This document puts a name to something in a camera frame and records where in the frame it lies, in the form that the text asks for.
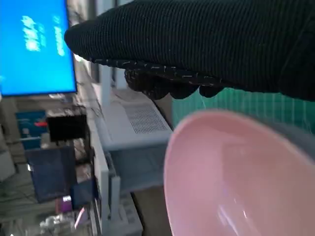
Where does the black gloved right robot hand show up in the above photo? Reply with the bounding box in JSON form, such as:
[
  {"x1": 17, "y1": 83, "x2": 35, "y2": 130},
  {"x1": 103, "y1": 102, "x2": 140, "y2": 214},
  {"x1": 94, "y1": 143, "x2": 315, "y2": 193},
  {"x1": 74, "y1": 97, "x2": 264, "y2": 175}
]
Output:
[{"x1": 63, "y1": 0, "x2": 315, "y2": 101}]

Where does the blue monitor screen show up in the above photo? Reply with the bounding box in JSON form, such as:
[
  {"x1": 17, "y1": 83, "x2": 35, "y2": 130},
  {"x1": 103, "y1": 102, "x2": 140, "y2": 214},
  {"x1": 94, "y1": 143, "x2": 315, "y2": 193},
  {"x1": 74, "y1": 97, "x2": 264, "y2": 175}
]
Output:
[{"x1": 0, "y1": 0, "x2": 77, "y2": 98}]

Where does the green cutting mat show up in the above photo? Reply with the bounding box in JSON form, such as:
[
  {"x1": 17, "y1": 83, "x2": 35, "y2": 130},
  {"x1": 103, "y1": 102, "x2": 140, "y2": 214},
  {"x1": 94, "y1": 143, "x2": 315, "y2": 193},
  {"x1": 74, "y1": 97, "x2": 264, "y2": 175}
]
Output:
[{"x1": 171, "y1": 86, "x2": 315, "y2": 135}]

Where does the blue box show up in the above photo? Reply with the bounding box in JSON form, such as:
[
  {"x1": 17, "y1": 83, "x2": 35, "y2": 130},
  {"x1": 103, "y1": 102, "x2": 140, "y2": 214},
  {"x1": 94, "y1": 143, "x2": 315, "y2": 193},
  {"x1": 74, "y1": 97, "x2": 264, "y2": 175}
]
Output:
[{"x1": 15, "y1": 110, "x2": 47, "y2": 149}]

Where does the white glass-top cabinet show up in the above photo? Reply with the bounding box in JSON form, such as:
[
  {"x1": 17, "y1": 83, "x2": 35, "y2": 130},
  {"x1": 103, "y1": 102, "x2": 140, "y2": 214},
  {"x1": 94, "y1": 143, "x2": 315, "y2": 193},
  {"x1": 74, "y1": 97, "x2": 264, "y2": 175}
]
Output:
[{"x1": 100, "y1": 90, "x2": 174, "y2": 195}]

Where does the black box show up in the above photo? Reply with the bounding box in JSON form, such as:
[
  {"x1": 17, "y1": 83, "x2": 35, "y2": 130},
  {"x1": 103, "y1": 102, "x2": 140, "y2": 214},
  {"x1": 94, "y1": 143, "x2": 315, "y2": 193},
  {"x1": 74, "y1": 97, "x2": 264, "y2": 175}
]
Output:
[{"x1": 46, "y1": 113, "x2": 89, "y2": 143}]

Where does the pink bowl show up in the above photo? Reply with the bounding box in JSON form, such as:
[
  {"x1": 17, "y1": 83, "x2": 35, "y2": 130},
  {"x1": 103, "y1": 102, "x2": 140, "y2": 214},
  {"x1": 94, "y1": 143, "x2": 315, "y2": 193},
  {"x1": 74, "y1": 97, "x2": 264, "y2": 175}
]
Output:
[{"x1": 163, "y1": 110, "x2": 315, "y2": 236}]

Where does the dark flat panel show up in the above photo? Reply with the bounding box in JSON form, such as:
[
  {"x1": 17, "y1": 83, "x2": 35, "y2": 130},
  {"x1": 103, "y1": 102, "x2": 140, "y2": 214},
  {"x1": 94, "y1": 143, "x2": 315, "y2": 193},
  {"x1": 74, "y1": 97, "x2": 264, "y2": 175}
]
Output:
[{"x1": 24, "y1": 146, "x2": 77, "y2": 204}]

